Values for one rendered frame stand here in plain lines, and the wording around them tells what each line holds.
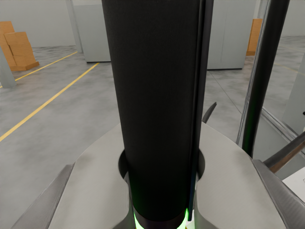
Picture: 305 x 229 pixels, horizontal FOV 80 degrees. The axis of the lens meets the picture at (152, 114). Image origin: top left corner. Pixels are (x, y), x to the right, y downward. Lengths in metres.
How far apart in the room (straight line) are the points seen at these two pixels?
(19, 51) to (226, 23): 6.82
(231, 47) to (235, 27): 0.53
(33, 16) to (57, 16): 1.49
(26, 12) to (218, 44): 11.90
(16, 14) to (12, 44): 6.94
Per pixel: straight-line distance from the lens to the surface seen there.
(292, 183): 0.59
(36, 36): 14.70
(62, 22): 13.67
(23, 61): 8.28
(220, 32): 5.77
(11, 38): 8.26
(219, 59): 5.91
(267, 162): 0.26
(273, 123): 1.35
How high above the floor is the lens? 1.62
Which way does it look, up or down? 29 degrees down
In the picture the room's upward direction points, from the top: 3 degrees counter-clockwise
